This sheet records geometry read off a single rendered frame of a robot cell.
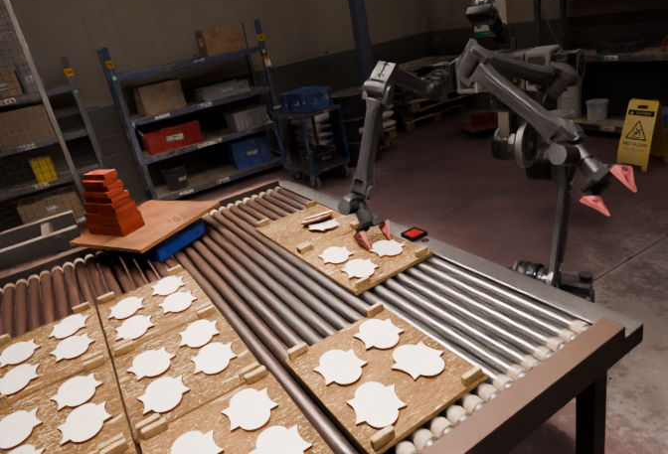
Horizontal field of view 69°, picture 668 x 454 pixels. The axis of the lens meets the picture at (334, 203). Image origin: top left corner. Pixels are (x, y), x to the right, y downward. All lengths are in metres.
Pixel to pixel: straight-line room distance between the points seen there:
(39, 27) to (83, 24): 0.46
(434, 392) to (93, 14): 6.03
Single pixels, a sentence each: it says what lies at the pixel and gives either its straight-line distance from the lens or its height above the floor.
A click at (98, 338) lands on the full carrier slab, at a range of 1.86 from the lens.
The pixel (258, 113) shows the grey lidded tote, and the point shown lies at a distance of 6.43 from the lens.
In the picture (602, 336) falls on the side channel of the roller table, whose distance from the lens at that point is 1.40.
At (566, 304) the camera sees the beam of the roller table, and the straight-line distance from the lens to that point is 1.56.
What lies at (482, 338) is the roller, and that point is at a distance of 1.42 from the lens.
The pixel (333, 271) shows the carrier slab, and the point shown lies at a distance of 1.77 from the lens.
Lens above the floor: 1.79
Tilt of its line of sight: 21 degrees down
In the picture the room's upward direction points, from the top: 11 degrees counter-clockwise
